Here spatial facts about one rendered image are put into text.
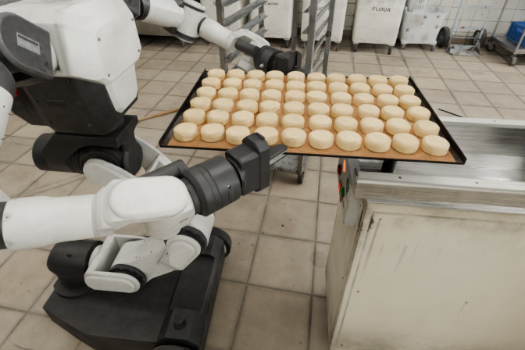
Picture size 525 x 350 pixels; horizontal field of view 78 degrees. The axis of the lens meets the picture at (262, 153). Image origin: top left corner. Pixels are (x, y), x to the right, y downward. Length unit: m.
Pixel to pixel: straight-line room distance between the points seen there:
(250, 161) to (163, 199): 0.16
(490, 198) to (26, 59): 0.95
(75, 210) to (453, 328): 1.13
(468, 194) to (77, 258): 1.28
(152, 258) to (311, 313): 0.72
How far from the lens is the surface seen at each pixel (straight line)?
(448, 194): 0.85
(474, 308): 1.22
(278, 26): 4.38
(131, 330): 1.42
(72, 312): 1.54
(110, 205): 0.50
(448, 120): 1.09
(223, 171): 0.55
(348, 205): 0.88
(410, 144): 0.70
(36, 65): 0.70
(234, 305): 1.58
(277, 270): 1.67
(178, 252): 1.12
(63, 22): 0.76
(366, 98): 0.85
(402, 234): 0.90
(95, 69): 0.78
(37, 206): 0.54
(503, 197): 0.90
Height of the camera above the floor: 1.38
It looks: 36 degrees down
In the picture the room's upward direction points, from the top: straight up
